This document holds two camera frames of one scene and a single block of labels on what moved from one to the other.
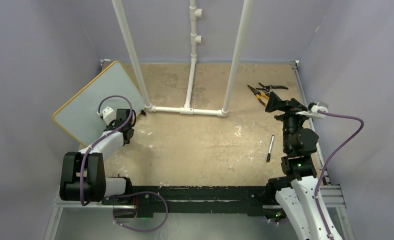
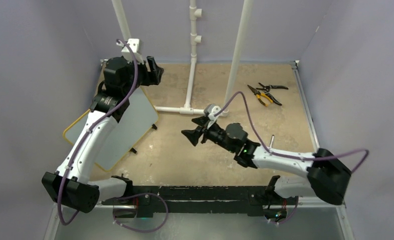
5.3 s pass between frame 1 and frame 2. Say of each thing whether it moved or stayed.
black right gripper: moved
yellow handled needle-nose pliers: stayed
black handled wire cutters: stayed
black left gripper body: moved
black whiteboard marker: stayed
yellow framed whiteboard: moved
